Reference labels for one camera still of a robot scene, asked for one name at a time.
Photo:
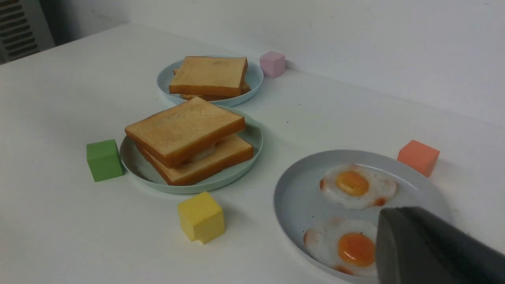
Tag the yellow foam cube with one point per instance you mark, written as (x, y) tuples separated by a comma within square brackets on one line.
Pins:
[(201, 218)]

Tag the pink foam cube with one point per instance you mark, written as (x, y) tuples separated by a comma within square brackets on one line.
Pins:
[(273, 64)]

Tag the green foam cube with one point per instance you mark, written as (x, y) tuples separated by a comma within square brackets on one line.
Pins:
[(103, 160)]

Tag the toast slice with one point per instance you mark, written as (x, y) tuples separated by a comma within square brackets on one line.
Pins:
[(175, 135), (228, 152), (197, 76), (227, 75)]

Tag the white vented appliance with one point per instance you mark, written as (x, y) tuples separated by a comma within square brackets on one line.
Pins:
[(23, 30)]

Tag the mint green plate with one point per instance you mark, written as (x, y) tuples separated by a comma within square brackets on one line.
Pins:
[(147, 175)]

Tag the light blue bread plate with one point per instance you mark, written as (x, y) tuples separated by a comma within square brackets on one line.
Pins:
[(253, 77)]

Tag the orange foam cube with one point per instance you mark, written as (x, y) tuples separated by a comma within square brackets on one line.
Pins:
[(419, 156)]

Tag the grey egg plate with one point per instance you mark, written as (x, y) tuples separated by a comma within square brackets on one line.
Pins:
[(299, 203)]

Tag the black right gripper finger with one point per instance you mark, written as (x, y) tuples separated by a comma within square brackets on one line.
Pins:
[(414, 246)]

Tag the fried egg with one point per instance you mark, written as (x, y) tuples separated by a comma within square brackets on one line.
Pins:
[(345, 245), (357, 187), (202, 154)]

